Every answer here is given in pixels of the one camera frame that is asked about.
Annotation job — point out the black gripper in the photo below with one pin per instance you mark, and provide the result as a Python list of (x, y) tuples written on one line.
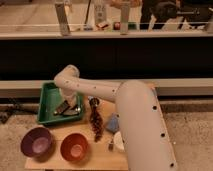
[(65, 109)]

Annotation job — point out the black tripod stand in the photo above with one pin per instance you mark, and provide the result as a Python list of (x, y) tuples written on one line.
[(14, 107)]

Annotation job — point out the grey vertical post right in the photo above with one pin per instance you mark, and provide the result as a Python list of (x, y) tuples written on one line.
[(125, 10)]

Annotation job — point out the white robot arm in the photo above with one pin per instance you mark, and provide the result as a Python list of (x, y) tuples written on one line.
[(142, 126)]

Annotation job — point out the grey vertical post left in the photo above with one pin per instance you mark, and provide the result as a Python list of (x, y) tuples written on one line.
[(62, 18)]

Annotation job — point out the grey vertical post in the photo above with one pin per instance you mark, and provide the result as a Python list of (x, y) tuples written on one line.
[(62, 18), (125, 10)]

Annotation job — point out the purple bowl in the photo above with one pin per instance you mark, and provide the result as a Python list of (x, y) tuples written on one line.
[(36, 142)]

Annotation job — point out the orange bowl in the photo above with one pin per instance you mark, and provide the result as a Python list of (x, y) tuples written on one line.
[(74, 147)]

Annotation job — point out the green plastic tray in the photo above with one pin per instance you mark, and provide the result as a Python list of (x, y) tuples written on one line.
[(50, 99)]

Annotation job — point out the black machine in background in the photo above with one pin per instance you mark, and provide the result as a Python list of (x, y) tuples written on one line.
[(195, 12)]

